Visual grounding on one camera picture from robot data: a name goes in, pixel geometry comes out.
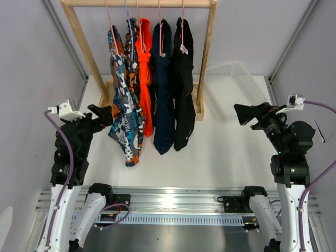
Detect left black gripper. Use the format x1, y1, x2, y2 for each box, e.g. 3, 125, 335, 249
61, 103, 113, 157

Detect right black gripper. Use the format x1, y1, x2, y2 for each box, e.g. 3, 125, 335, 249
234, 101, 288, 153

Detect navy blue shorts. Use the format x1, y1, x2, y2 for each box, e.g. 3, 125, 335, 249
151, 19, 175, 155

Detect orange grey camouflage shorts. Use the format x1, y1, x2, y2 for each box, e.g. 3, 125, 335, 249
124, 17, 140, 107

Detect black shorts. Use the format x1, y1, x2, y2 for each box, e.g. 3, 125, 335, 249
170, 18, 196, 151

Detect blue wire hanger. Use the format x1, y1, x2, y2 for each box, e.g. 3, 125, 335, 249
124, 0, 134, 60

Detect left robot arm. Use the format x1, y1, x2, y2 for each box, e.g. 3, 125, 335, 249
37, 103, 114, 251

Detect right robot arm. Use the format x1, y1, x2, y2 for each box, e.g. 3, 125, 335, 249
234, 102, 315, 251

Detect wooden clothes rack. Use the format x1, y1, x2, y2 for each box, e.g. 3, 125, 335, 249
60, 1, 217, 121

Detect white plastic basket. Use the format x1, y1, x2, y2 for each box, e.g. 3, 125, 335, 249
205, 61, 267, 119

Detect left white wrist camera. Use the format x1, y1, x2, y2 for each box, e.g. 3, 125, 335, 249
48, 99, 86, 121

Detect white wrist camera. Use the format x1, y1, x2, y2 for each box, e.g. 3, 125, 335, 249
276, 94, 305, 114
48, 99, 86, 121

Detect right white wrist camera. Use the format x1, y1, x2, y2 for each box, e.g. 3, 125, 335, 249
276, 94, 305, 114

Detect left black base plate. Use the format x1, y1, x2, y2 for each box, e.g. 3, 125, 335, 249
106, 194, 131, 212

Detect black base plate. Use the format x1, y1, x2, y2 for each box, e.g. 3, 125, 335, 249
217, 196, 252, 213
106, 194, 131, 212

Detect aluminium mounting rail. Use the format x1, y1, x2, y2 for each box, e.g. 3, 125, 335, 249
35, 186, 322, 216

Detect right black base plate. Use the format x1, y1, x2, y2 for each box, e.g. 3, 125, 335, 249
217, 196, 252, 213

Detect slotted cable duct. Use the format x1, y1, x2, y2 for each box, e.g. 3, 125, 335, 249
70, 213, 246, 226

